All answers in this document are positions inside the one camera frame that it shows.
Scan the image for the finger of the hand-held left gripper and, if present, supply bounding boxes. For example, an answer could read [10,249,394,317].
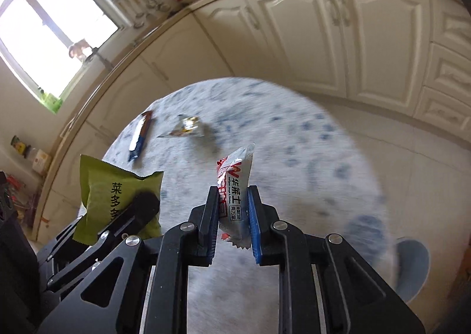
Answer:
[46,191,162,292]
[39,216,88,276]

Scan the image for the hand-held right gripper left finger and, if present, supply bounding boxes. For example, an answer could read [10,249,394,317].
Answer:
[37,186,220,334]

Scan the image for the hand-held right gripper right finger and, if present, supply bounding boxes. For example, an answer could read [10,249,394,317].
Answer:
[246,185,422,334]

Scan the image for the olive green snack packet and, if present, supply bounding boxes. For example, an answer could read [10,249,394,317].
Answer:
[73,155,165,245]

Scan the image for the white red snack wrapper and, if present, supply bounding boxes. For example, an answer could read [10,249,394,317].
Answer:
[216,143,257,250]

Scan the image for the grey trash bin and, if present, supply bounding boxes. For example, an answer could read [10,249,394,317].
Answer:
[395,239,431,304]

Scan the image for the rack of red utensils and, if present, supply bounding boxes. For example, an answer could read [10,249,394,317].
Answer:
[5,176,38,226]

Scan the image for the brown blue snack bar wrapper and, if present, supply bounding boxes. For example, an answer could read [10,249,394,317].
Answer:
[127,111,154,163]

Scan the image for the white blue floral tablecloth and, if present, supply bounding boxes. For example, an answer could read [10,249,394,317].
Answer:
[101,76,400,334]

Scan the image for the glass jar orange label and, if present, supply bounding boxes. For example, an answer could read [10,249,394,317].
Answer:
[27,148,51,175]

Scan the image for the clear yellow candy wrapper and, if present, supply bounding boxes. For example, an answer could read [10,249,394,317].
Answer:
[157,115,204,140]

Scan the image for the yellow label bottle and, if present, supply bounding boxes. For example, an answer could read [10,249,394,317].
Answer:
[10,135,29,158]

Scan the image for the green dish soap bottle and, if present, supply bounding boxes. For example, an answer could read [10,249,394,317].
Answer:
[39,89,62,114]

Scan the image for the metal faucet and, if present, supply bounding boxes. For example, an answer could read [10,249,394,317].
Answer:
[84,45,113,70]

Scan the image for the pink rag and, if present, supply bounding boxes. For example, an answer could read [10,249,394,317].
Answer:
[68,39,91,59]

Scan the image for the kitchen window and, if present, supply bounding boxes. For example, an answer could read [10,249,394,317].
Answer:
[0,0,120,100]

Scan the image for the cream lower kitchen cabinets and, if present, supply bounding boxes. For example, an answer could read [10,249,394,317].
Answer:
[31,0,471,242]

